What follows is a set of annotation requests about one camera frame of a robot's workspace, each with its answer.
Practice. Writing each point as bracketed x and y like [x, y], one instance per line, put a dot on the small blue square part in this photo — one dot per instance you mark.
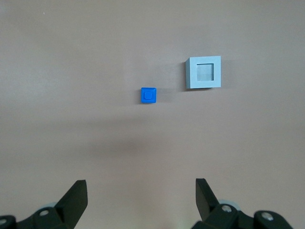
[148, 96]

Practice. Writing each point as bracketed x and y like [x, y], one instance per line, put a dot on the gray square hollow base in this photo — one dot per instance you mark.
[193, 74]

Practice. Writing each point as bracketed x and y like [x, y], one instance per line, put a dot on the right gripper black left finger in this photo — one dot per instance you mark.
[74, 202]

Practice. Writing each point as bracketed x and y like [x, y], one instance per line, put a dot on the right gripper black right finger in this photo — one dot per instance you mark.
[206, 202]

